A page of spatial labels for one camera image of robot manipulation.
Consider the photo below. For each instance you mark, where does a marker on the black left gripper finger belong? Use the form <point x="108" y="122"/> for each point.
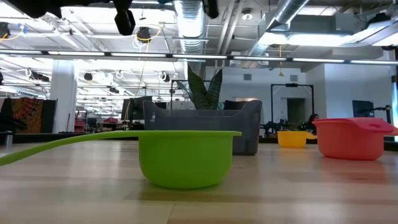
<point x="124" y="20"/>
<point x="211" y="7"/>

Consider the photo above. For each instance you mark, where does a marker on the yellow measuring cup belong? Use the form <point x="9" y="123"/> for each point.
<point x="290" y="140"/>

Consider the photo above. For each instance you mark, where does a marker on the green measuring cup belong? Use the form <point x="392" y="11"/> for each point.
<point x="186" y="161"/>

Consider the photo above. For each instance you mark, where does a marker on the red measuring cup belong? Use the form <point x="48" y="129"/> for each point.
<point x="363" y="124"/>

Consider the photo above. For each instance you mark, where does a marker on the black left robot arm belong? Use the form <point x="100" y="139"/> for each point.
<point x="31" y="7"/>

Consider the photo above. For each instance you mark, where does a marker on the smoky grey plastic basket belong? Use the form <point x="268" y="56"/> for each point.
<point x="245" y="124"/>

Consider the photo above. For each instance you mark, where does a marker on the long ceiling light bar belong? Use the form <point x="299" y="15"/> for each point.
<point x="199" y="56"/>

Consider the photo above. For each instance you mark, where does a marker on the green artificial plant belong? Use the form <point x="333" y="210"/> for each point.
<point x="202" y="93"/>

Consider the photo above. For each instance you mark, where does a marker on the black desk monitor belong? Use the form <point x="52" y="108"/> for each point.
<point x="133" y="109"/>

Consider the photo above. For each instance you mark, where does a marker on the white pillar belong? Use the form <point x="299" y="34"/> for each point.
<point x="63" y="99"/>

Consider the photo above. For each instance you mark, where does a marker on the person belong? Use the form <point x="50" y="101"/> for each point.
<point x="312" y="119"/>

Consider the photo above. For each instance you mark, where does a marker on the small silver cylinder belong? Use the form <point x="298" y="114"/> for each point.
<point x="8" y="138"/>

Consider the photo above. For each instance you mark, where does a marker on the silver ribbed ventilation duct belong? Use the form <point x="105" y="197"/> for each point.
<point x="189" y="25"/>

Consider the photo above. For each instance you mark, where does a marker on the silver smooth ventilation duct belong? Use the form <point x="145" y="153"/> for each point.
<point x="280" y="15"/>

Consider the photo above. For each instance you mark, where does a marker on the black gantry frame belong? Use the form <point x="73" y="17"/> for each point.
<point x="292" y="85"/>

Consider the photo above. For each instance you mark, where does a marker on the orange patterned wall tapestry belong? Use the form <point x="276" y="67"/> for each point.
<point x="28" y="115"/>

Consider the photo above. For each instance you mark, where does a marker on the dark wall monitor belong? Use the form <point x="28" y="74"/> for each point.
<point x="363" y="109"/>

